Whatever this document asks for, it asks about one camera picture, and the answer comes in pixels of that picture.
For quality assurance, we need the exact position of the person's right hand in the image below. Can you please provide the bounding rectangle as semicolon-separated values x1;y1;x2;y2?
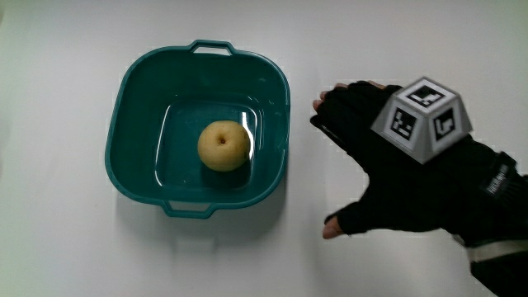
309;76;521;245

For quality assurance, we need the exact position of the yellow pear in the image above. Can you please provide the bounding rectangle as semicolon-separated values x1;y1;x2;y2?
196;120;252;173

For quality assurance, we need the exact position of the teal plastic basin plate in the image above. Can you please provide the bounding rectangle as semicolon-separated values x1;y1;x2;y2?
104;39;291;219

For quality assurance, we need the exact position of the person's right forearm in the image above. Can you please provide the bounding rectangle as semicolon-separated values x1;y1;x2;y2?
451;171;528;297

